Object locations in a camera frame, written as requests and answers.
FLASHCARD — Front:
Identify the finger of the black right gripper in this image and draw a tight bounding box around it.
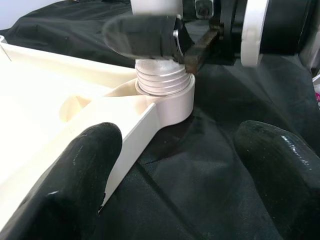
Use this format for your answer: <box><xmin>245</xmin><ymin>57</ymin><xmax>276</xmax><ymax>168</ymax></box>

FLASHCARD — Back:
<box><xmin>101</xmin><ymin>14</ymin><xmax>181</xmax><ymax>60</ymax></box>

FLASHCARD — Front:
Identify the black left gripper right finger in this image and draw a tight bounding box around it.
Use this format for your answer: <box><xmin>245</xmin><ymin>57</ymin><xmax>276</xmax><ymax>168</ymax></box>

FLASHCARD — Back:
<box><xmin>233</xmin><ymin>119</ymin><xmax>320</xmax><ymax>240</ymax></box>

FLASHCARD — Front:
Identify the white plastic table top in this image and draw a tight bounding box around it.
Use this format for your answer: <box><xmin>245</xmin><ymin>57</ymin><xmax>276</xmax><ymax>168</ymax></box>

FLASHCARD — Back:
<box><xmin>0</xmin><ymin>34</ymin><xmax>196</xmax><ymax>226</ymax></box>

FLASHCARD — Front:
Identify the black table cloth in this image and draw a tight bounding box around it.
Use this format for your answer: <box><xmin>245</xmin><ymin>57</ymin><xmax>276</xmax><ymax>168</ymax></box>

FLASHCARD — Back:
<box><xmin>0</xmin><ymin>0</ymin><xmax>320</xmax><ymax>240</ymax></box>

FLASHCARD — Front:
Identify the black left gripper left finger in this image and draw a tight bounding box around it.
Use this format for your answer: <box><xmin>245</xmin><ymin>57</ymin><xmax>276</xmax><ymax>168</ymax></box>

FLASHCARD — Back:
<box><xmin>0</xmin><ymin>121</ymin><xmax>124</xmax><ymax>240</ymax></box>

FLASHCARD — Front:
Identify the white plastic table leg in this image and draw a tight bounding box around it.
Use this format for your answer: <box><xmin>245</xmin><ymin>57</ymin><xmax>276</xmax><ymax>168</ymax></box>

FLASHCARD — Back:
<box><xmin>130</xmin><ymin>0</ymin><xmax>191</xmax><ymax>97</ymax></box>

